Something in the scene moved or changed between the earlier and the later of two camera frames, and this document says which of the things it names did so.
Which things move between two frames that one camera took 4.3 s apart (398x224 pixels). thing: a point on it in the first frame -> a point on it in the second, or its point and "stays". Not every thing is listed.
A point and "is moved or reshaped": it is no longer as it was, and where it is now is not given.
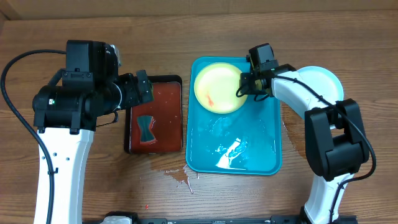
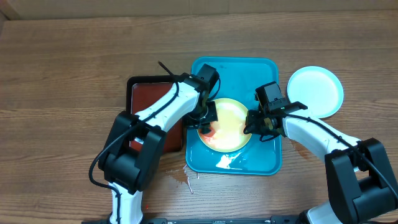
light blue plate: (323, 81) stays
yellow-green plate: (216, 87) -> (228, 134)
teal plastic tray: (247, 140) stays
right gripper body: (250, 85) -> (259, 126)
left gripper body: (129, 99) -> (201, 116)
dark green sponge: (144, 122) is moved or reshaped
